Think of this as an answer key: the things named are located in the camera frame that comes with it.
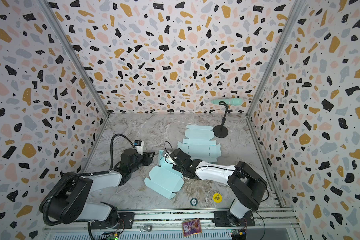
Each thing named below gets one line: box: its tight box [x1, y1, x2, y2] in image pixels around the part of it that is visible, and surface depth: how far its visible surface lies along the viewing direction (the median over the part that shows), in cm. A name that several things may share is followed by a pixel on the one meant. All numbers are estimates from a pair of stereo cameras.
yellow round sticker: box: [212, 192, 223, 204], surface depth 83 cm
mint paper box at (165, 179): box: [144, 150, 184, 199], surface depth 87 cm
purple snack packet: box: [182, 218, 203, 237], surface depth 72 cm
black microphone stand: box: [213, 101, 229, 139], surface depth 112 cm
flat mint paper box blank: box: [177, 125, 222, 163], surface depth 109 cm
